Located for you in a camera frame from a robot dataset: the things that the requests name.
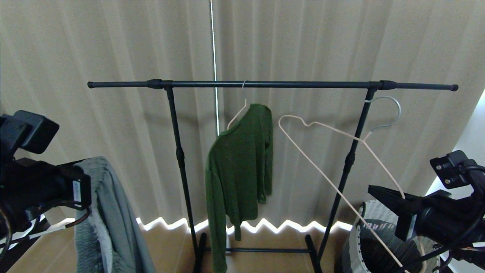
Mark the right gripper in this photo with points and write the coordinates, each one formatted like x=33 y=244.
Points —
x=447 y=220

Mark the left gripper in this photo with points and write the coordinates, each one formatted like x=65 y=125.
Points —
x=38 y=185

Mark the pale grey garment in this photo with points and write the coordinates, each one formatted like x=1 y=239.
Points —
x=110 y=212

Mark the pink clothes hanger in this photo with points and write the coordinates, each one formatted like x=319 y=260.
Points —
x=333 y=131
x=237 y=115

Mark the green printed t-shirt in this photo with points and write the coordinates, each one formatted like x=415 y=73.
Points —
x=238 y=170

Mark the white laundry basket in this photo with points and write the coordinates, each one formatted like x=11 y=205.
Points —
x=354 y=242

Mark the black clothes rack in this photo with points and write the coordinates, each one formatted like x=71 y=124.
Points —
x=265 y=84

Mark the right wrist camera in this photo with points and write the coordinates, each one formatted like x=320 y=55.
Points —
x=452 y=170

